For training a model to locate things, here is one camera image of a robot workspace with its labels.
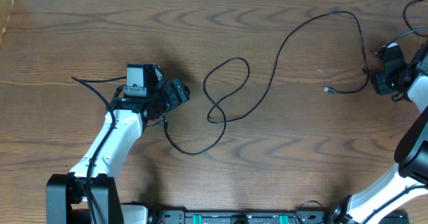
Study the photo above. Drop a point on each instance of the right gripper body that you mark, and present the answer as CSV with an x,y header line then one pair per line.
x,y
385,83

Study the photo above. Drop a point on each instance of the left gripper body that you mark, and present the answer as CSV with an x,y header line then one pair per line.
x,y
178,92

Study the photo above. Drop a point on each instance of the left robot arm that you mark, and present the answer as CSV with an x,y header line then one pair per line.
x,y
88,192

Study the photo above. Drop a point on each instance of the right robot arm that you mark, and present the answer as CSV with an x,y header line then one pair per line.
x,y
407,178

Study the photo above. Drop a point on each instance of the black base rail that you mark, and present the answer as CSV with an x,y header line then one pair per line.
x,y
234,217

